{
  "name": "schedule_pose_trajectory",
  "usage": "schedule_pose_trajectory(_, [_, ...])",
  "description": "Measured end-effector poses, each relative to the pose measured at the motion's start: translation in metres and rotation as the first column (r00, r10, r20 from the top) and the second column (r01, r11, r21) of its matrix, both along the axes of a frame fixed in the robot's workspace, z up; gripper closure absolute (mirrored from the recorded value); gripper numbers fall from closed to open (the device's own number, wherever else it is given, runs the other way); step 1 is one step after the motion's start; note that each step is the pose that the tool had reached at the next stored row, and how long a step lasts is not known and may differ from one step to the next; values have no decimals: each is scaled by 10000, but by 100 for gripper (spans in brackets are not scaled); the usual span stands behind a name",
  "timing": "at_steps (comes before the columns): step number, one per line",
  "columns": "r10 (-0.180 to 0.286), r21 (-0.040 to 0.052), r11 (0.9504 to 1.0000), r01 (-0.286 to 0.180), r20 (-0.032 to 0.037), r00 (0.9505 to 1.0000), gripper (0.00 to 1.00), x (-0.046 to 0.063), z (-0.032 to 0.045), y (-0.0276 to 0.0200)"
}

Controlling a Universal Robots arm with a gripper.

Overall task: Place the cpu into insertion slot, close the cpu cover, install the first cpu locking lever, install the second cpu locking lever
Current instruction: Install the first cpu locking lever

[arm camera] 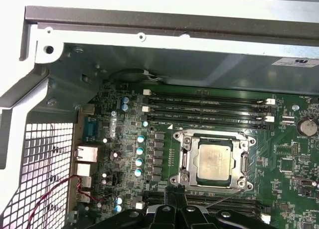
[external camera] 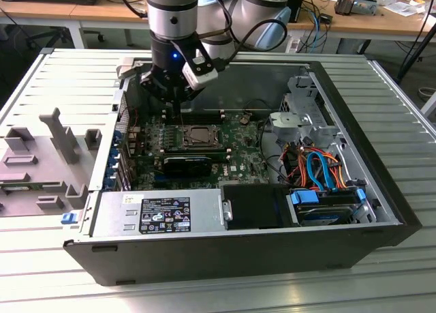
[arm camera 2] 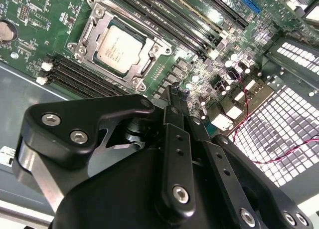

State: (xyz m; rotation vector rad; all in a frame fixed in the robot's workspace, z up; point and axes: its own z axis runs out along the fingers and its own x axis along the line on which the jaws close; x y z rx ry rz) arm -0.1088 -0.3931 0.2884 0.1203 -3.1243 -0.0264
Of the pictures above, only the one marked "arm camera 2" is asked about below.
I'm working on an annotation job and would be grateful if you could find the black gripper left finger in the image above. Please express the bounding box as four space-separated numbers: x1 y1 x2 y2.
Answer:
22 81 197 221

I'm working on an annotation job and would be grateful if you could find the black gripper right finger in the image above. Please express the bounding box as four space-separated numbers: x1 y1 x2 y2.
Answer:
179 89 315 229

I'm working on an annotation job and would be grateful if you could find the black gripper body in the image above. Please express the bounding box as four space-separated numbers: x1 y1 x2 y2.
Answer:
56 148 236 229

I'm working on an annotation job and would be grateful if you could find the silver green CPU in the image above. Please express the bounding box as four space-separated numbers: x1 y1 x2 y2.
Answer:
93 20 148 77

